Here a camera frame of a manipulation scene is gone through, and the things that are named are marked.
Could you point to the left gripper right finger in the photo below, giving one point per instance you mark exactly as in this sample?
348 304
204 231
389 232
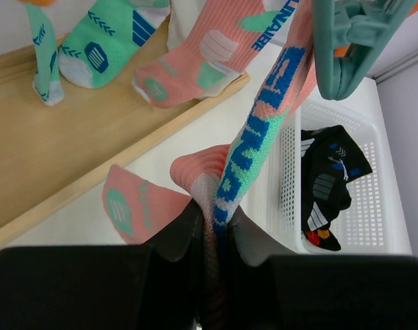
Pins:
275 288

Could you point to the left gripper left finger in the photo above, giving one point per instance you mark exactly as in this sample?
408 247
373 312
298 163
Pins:
154 285

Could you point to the pink sock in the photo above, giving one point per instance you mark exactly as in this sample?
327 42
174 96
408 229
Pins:
217 178
225 38

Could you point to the black patterned sock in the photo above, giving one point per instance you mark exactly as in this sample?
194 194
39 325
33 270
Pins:
331 159
323 197

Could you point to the mint green sock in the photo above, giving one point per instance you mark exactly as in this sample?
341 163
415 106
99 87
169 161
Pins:
106 38
46 83

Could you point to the white round clip hanger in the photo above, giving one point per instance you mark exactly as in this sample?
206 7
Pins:
348 37

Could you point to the argyle orange black sock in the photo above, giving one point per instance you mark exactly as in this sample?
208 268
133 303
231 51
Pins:
324 239

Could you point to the white plastic basket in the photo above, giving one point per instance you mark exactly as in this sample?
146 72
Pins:
274 200

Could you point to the wooden hanger stand frame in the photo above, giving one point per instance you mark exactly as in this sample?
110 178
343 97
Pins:
49 156

